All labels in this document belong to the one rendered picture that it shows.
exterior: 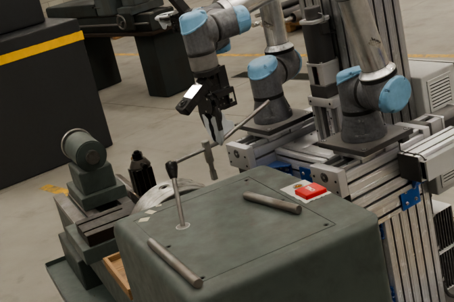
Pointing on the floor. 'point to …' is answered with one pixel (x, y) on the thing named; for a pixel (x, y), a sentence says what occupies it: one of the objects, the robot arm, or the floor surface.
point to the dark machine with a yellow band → (40, 82)
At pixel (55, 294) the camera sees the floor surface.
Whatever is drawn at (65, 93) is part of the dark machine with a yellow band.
